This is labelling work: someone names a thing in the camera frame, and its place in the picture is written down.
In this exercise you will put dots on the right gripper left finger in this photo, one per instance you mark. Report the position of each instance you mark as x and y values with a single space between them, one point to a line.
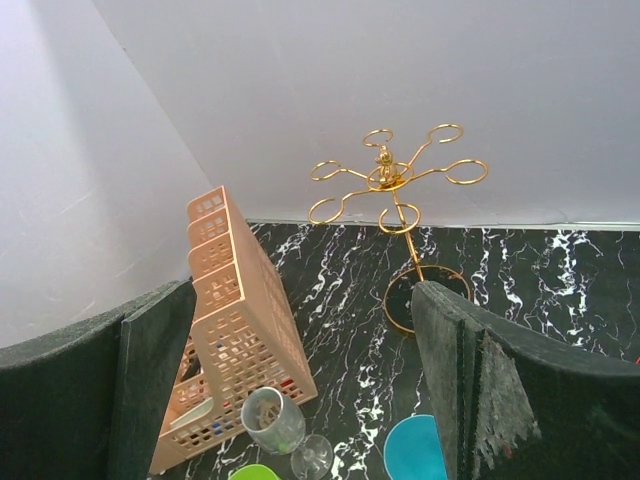
87 401

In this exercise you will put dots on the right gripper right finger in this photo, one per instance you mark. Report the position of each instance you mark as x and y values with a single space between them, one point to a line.
512 403

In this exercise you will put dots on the cyan wine glass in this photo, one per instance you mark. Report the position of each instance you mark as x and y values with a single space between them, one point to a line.
412 450

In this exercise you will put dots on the green wine glass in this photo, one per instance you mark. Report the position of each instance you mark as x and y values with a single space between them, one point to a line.
254 472

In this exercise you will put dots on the clear wine glass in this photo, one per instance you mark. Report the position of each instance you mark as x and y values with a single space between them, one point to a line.
277 425

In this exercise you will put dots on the pink plastic file organizer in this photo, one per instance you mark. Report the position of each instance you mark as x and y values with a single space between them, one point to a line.
243 335

